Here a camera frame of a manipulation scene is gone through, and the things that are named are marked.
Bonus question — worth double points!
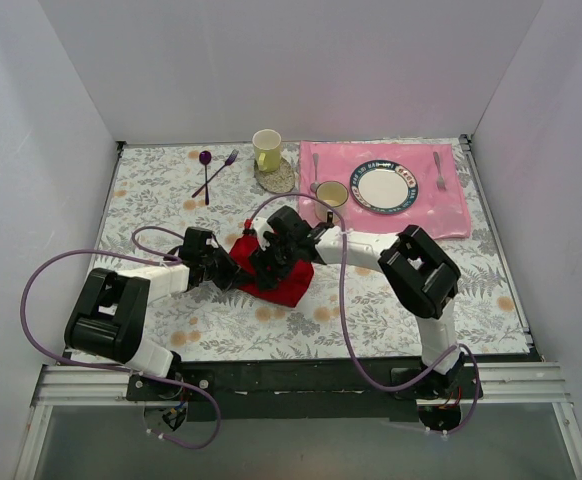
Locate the aluminium frame rail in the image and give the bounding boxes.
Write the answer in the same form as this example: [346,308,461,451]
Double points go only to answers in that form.
[14,362,582,479]

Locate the silver spoon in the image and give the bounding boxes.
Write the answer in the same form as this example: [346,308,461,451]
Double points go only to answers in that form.
[310,153,320,193]

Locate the floral tablecloth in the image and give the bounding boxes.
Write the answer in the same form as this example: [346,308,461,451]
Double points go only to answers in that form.
[95,140,529,371]

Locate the cream enamel mug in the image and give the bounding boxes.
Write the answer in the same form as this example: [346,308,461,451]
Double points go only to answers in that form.
[314,181,349,223]

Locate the pink placemat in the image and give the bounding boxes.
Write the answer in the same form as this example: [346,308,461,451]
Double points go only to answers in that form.
[299,141,471,239]

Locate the red cloth napkin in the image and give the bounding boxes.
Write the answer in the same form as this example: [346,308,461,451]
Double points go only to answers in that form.
[229,236,314,308]

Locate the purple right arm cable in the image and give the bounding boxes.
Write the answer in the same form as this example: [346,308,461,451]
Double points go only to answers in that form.
[248,193,483,435]

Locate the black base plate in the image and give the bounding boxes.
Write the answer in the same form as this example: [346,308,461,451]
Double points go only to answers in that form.
[126,357,482,422]

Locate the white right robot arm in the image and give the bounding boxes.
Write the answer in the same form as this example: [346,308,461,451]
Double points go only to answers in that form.
[244,206,464,399]

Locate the purple fork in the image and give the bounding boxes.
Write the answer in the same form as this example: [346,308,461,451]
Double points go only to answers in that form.
[192,149,239,198]

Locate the yellow ceramic mug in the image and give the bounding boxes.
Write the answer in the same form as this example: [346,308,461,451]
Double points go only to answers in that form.
[252,129,282,173]

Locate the purple spoon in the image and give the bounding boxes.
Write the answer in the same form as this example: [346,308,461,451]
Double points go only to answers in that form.
[199,150,212,205]

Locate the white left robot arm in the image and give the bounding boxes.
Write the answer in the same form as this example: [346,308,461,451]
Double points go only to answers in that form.
[64,227,251,400]

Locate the speckled round coaster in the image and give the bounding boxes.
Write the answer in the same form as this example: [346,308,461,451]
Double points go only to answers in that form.
[254,157,296,194]

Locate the silver fork on placemat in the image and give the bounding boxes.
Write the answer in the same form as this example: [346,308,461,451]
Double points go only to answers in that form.
[433,151,446,190]

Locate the white plate blue rim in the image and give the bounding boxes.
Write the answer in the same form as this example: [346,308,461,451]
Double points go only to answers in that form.
[349,160,419,215]

